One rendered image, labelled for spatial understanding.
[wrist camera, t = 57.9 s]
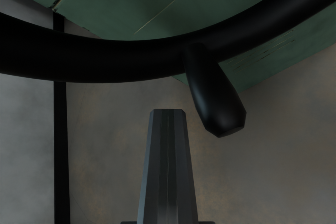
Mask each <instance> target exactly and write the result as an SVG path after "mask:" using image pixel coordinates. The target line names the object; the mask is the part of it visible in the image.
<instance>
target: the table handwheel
mask: <svg viewBox="0 0 336 224"><path fill-rule="evenodd" d="M335 2H336V0H263V1H261V2H259V3H257V4H256V5H254V6H252V7H250V8H249V9H247V10H245V11H243V12H241V13H239V14H237V15H235V16H233V17H231V18H228V19H226V20H224V21H222V22H219V23H217V24H214V25H212V26H209V27H206V28H203V29H200V30H197V31H194V32H190V33H186V34H182V35H178V36H173V37H167V38H161V39H152V40H134V41H124V40H107V39H97V38H90V37H84V36H78V35H73V34H69V33H64V32H60V31H56V30H52V29H49V28H45V27H42V26H39V25H35V24H32V23H29V22H26V21H23V20H20V19H18V18H15V17H12V16H9V15H7V14H4V13H2V12H0V74H4V75H10V76H15V77H22V78H29V79H36V80H44V81H53V82H65V83H82V84H116V83H131V82H141V81H149V80H156V79H162V78H167V77H172V76H177V75H181V74H185V73H186V71H185V67H184V63H183V60H182V57H181V54H182V51H183V50H184V49H185V48H186V47H187V46H189V45H191V44H194V43H202V44H204V45H205V47H206V49H207V50H208V52H209V53H210V54H211V55H212V57H213V58H214V59H215V60H216V62H217V63H221V62H224V61H226V60H229V59H231V58H234V57H236V56H239V55H241V54H243V53H246V52H248V51H250V50H252V49H254V48H257V47H259V46H261V45H263V44H265V43H267V42H269V41H271V40H273V39H275V38H277V37H278V36H280V35H282V34H284V33H286V32H288V31H289V30H291V29H293V28H295V27H296V26H298V25H300V24H302V23H303V22H305V21H307V20H308V19H310V18H312V17H313V16H315V15H316V14H318V13H320V12H321V11H323V10H324V9H326V8H327V7H329V6H330V5H332V4H334V3H335Z"/></svg>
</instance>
